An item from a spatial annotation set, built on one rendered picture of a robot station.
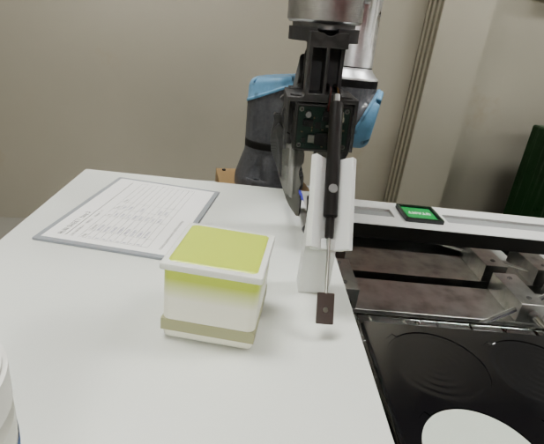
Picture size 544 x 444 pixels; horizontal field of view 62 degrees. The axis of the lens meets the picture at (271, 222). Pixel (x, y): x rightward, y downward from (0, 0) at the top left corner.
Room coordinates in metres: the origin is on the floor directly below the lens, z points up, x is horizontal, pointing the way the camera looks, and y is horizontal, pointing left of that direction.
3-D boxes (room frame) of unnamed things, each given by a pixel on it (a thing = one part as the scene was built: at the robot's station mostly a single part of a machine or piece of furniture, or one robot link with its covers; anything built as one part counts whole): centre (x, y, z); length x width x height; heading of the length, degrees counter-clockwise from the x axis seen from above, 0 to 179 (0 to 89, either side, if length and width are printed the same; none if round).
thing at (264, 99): (0.94, 0.01, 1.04); 0.13 x 0.12 x 0.14; 79
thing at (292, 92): (0.49, -0.03, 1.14); 0.09 x 0.08 x 0.12; 4
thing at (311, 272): (0.36, -0.05, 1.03); 0.06 x 0.04 x 0.13; 4
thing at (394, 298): (0.53, -0.26, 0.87); 0.36 x 0.08 x 0.03; 94
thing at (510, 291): (0.54, -0.34, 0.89); 0.08 x 0.03 x 0.03; 4
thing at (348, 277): (0.52, -0.10, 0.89); 0.08 x 0.03 x 0.03; 4
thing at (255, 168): (0.94, 0.02, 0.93); 0.15 x 0.15 x 0.10
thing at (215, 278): (0.31, 0.04, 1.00); 0.07 x 0.07 x 0.07; 86
